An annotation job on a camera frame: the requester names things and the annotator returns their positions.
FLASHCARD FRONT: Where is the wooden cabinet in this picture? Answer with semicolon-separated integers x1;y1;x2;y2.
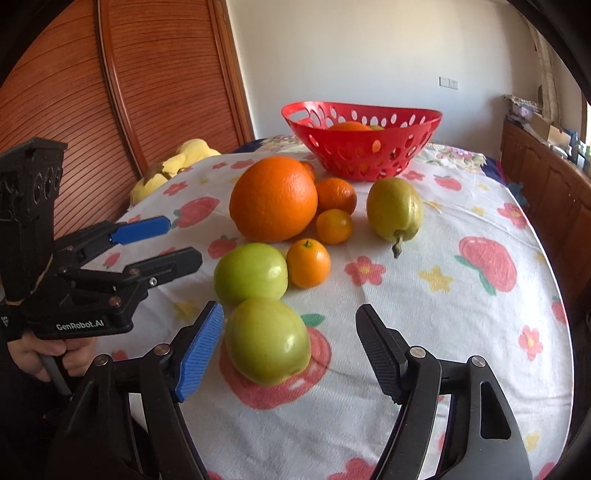
500;119;591;324

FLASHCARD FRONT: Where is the strawberry printed blanket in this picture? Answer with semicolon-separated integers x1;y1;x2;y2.
69;134;575;480

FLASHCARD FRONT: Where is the floral storage box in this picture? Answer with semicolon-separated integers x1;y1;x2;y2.
503;95;543;117

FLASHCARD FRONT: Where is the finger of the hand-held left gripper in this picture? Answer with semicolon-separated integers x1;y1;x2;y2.
58;247;203;319
53;216;171;268

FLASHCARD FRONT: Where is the person's left forearm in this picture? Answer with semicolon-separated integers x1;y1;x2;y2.
0;351;75;480

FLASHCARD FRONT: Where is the person's left hand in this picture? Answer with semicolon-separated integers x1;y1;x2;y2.
7;338;95;384

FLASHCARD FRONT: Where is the green pear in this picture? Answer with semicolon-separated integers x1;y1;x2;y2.
366;178;424;258

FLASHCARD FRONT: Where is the wooden slatted wardrobe door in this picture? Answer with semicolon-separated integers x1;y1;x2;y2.
0;0;254;259

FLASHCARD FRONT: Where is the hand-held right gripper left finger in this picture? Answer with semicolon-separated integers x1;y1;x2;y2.
48;301;225;480

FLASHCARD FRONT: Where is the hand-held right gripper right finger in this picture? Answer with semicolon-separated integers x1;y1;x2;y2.
355;304;534;480

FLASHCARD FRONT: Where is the yellow plush toy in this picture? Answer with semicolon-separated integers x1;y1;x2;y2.
129;138;222;206

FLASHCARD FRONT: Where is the cardboard box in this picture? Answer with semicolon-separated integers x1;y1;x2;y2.
531;113;572;148

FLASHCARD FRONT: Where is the green apple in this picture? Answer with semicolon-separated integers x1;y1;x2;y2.
213;243;290;306
225;296;311;387

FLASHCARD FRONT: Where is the red plastic basket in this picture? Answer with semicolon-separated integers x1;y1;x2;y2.
281;102;443;182

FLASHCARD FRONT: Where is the small smooth orange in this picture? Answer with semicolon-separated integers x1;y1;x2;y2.
316;209;354;246
286;238;332;289

